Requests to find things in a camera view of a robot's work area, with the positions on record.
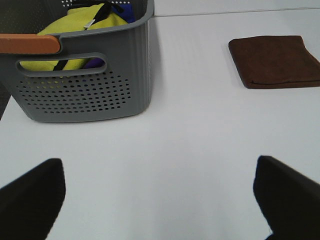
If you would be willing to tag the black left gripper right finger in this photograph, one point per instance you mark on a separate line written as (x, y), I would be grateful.
(288, 200)

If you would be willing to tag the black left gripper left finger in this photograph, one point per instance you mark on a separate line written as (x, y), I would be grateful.
(30, 204)

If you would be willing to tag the brown towel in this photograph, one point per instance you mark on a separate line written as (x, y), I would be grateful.
(274, 62)

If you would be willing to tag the grey perforated plastic basket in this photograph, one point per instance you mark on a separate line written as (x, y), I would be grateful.
(115, 81)

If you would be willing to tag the yellow-green towel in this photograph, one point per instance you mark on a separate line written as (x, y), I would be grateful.
(77, 19)

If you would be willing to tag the blue towel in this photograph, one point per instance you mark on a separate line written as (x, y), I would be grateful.
(112, 14)

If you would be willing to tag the orange wooden basket handle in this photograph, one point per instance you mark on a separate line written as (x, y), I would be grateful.
(28, 44)

